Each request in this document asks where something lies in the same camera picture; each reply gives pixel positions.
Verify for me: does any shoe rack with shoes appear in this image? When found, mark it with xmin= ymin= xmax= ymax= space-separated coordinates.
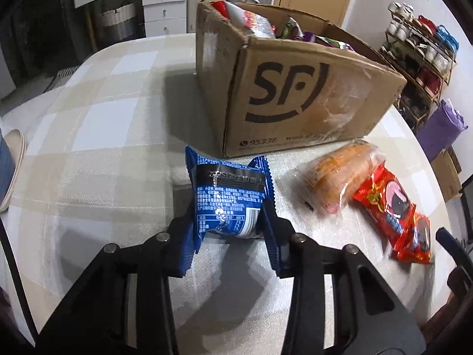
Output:
xmin=380 ymin=2 xmax=459 ymax=132

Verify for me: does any green purple snack packet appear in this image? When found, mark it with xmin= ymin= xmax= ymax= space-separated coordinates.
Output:
xmin=276 ymin=15 xmax=305 ymax=41

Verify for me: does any white red snack packet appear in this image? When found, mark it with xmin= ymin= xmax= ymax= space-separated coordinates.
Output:
xmin=211 ymin=1 xmax=277 ymax=38

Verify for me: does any purple bag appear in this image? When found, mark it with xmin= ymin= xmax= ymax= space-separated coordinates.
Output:
xmin=417 ymin=99 xmax=469 ymax=162

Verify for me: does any checkered beige tablecloth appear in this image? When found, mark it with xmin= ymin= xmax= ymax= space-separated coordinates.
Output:
xmin=0 ymin=33 xmax=449 ymax=355

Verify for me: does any white drawer unit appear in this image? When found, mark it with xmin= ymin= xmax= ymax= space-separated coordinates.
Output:
xmin=73 ymin=0 xmax=188 ymax=37

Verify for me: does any woven basket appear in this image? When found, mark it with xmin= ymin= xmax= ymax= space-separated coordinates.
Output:
xmin=92 ymin=2 xmax=140 ymax=42

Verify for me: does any small cardboard box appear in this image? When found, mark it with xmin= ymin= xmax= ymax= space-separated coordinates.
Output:
xmin=430 ymin=148 xmax=463 ymax=202

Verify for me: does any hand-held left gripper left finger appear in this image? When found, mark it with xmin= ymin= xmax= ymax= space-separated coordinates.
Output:
xmin=35 ymin=216 xmax=196 ymax=355

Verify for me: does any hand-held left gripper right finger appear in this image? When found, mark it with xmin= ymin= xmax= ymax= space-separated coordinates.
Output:
xmin=259 ymin=205 xmax=425 ymax=355

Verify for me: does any brown cardboard box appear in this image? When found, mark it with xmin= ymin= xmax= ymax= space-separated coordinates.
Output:
xmin=195 ymin=0 xmax=408 ymax=158

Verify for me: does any red cookie packet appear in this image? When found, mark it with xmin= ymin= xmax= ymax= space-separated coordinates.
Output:
xmin=388 ymin=211 xmax=434 ymax=266
xmin=352 ymin=163 xmax=417 ymax=238

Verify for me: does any striped floor mat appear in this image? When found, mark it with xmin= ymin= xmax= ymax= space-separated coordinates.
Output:
xmin=47 ymin=64 xmax=81 ymax=92

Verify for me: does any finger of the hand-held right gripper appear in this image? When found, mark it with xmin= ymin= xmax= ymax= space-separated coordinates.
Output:
xmin=435 ymin=227 xmax=469 ymax=267

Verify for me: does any clear packet of orange snacks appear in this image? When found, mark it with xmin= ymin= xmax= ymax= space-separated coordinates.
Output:
xmin=286 ymin=138 xmax=387 ymax=219

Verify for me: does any blue snack packet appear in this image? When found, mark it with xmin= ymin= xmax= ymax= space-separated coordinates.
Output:
xmin=177 ymin=145 xmax=281 ymax=279

